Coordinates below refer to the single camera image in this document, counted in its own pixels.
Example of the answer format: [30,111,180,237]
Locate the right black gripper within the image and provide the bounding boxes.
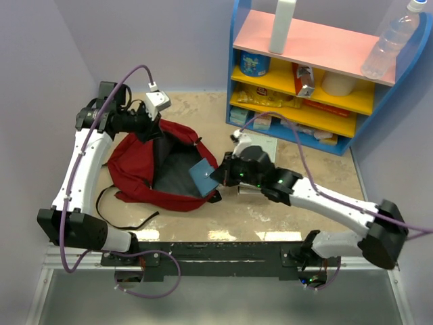
[212,151,264,188]

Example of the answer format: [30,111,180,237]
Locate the blue wallet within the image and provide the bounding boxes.
[189,158,219,197]

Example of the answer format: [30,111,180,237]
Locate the red backpack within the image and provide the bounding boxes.
[105,120,221,212]

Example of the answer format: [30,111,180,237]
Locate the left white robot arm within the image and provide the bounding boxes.
[37,81,170,265]

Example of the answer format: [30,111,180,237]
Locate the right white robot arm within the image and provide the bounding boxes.
[210,146,409,269]

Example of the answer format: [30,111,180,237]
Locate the pink tissue pack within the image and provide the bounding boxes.
[253,112,272,131]

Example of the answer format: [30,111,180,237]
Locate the teal tissue pack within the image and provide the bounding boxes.
[229,106,250,125]

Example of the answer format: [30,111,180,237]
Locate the yellow snack bag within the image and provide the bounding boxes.
[235,83,303,108]

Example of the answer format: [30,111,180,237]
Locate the white booklet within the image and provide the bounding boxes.
[248,133,277,163]

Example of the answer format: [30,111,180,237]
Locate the white wrapped packs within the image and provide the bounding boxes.
[292,122,338,146]

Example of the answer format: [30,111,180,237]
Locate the blue wooden shelf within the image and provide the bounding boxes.
[226,1,432,156]

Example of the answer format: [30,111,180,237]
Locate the red flat box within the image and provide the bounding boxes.
[302,99,350,118]

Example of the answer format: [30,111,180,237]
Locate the blue round tin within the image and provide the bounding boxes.
[240,51,271,77]

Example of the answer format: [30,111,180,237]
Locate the red snack box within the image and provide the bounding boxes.
[292,63,315,98]

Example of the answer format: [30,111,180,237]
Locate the white paper roll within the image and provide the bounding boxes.
[321,71,357,97]

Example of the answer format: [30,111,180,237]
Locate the white bottle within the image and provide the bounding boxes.
[269,0,297,54]

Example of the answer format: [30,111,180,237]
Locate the clear plastic water bottle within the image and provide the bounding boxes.
[361,0,427,80]

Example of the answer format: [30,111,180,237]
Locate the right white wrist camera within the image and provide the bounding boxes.
[230,129,252,156]

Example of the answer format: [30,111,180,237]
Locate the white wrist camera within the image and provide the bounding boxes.
[230,129,252,156]
[145,91,171,114]

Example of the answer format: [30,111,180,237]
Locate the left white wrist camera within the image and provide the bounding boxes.
[145,91,171,114]

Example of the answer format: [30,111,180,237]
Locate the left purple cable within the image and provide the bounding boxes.
[59,64,183,299]

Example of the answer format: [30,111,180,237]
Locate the purple cable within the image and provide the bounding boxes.
[59,64,183,299]
[236,112,433,291]

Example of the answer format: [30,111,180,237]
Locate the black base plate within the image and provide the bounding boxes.
[101,241,341,283]

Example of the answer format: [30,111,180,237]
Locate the aluminium rail frame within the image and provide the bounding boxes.
[25,88,415,325]

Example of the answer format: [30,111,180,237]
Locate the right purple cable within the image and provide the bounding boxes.
[236,112,433,291]

